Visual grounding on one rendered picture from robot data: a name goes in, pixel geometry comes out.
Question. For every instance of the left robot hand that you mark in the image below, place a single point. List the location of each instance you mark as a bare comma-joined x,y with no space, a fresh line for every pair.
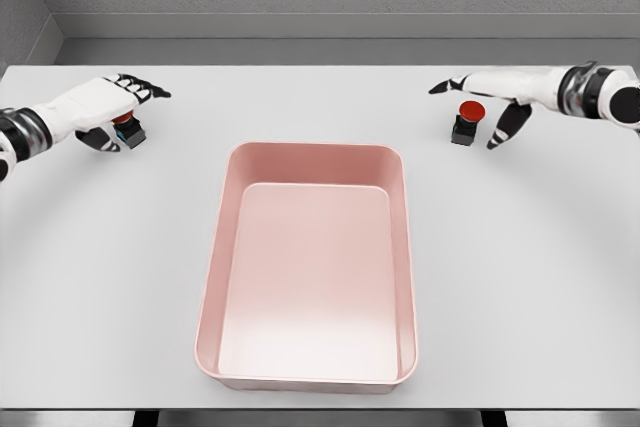
102,99

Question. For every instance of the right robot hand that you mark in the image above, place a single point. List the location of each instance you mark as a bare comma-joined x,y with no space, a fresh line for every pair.
492,83

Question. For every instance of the red button industrial switch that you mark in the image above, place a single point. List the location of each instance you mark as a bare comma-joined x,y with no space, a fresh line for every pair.
130,131
467,123

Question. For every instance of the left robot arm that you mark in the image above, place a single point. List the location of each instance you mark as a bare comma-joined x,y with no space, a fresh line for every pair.
27,129

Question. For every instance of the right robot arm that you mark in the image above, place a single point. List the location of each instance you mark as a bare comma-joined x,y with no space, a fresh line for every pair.
590,89

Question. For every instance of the pink rectangular basket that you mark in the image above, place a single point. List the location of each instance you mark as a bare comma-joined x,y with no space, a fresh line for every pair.
307,267

